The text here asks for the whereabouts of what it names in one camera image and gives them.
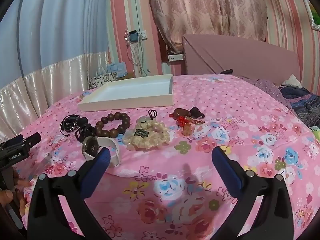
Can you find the person's left hand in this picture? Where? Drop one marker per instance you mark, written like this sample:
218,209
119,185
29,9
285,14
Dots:
6,196

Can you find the brown wooden pendant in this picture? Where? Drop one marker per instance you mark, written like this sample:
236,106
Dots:
180,111

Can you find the patterned gift bag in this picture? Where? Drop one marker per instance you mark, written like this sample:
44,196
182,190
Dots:
102,80

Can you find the small black object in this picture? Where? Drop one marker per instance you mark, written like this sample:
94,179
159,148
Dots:
226,71

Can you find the framed wall picture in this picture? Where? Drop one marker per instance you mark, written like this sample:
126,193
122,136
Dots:
313,17

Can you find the blue curtain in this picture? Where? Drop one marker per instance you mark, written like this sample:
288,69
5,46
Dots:
50,30

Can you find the dark blue blanket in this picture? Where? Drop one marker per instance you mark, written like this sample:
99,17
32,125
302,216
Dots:
305,105

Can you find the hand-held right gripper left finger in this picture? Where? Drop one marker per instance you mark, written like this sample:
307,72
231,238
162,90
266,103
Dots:
100,165

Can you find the white shallow tray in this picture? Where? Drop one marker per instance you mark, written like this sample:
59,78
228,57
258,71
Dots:
125,92

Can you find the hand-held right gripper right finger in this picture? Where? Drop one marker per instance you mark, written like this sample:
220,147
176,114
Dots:
227,170

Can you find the dark carved pendant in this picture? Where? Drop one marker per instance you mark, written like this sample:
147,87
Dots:
196,111

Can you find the blue charger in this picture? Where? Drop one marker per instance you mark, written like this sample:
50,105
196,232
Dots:
133,36

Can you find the pink headboard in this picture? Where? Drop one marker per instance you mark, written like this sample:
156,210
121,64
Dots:
237,55

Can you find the light blue gift bag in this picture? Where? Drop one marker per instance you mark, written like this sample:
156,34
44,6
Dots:
117,68

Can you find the black hair claw clip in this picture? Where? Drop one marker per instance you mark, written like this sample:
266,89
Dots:
86,130

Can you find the cream satin cloth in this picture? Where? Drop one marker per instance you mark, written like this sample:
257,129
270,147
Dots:
37,92

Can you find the pink patterned curtain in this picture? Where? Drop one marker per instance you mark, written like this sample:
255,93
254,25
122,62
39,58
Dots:
200,10

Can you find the purple dotted pillow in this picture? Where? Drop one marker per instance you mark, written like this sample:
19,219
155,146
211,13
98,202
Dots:
265,87

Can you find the green plush toy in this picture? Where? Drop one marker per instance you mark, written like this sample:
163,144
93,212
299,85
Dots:
316,133

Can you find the white wall socket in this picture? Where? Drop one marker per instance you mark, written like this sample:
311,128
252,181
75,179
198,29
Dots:
143,35

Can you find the wooden bedside table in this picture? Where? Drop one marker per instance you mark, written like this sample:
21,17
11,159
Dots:
129,75

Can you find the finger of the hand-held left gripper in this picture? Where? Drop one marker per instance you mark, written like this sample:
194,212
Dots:
32,138

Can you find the white power strip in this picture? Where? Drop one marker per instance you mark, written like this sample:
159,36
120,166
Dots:
176,57

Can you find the pink floral bed sheet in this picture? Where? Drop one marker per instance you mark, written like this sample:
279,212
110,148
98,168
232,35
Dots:
225,105

